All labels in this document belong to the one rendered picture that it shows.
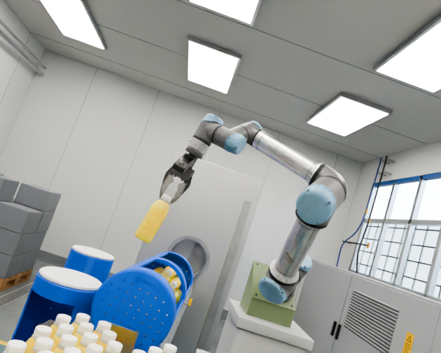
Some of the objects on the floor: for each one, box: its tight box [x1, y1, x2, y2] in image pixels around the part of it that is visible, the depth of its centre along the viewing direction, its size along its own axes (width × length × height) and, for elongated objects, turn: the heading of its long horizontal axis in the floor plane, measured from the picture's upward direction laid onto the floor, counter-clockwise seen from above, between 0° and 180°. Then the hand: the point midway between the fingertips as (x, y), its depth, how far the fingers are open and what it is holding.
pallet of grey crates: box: [0, 169, 62, 293], centre depth 444 cm, size 120×80×119 cm
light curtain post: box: [195, 200, 252, 353], centre depth 263 cm, size 6×6×170 cm
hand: (166, 197), depth 135 cm, fingers closed on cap, 4 cm apart
